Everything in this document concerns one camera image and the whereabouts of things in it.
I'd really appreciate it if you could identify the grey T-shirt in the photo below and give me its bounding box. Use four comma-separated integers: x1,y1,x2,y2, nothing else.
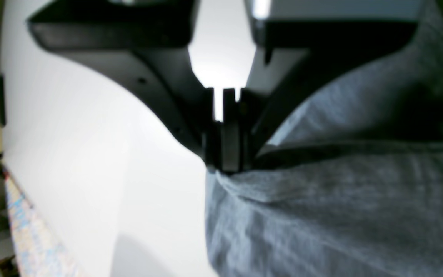
205,0,443,277

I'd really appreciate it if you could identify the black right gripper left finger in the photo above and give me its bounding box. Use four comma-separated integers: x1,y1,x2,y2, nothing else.
27,0,222,170

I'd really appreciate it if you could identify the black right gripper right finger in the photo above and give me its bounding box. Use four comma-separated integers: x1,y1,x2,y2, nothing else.
221,0,425,172

